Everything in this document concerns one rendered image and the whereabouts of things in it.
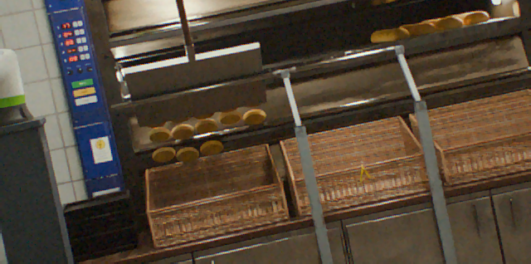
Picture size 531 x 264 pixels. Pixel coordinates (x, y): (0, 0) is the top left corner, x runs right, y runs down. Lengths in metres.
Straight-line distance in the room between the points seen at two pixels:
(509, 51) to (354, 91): 0.72
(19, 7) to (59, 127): 0.54
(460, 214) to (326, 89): 0.87
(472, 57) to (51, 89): 1.87
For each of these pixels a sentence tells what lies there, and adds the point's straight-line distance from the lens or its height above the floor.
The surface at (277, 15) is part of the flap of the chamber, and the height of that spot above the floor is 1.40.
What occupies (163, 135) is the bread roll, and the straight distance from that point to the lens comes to 4.47.
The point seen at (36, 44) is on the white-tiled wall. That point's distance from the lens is 4.67.
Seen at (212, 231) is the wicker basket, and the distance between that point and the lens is 4.18.
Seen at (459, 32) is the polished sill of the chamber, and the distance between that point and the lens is 4.75.
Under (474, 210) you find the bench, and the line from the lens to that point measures 4.25.
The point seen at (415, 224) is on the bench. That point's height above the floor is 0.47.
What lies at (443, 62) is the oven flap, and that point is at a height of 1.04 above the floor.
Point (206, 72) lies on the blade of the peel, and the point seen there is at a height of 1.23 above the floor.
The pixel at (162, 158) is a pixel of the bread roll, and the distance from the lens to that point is 4.52.
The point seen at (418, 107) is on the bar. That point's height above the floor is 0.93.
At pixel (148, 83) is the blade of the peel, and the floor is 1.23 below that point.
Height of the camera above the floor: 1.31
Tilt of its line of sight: 4 degrees down
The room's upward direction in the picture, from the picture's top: 12 degrees counter-clockwise
